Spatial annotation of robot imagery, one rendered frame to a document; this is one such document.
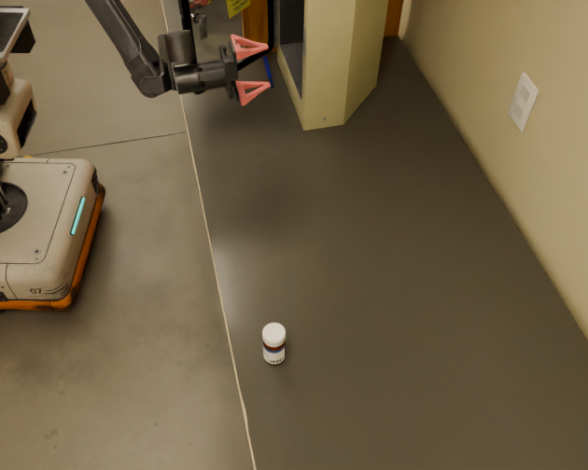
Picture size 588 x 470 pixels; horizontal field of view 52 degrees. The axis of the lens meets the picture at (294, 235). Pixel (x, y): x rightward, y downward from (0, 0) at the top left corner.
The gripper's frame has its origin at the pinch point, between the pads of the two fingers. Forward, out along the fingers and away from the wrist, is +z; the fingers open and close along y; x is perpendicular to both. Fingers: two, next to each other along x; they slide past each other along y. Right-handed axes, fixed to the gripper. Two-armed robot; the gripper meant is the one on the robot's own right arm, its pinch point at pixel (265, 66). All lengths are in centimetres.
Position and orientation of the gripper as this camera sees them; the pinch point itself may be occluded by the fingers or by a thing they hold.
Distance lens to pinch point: 135.4
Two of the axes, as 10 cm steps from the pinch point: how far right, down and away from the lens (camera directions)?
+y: -0.1, -6.3, -7.7
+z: 9.7, -2.0, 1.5
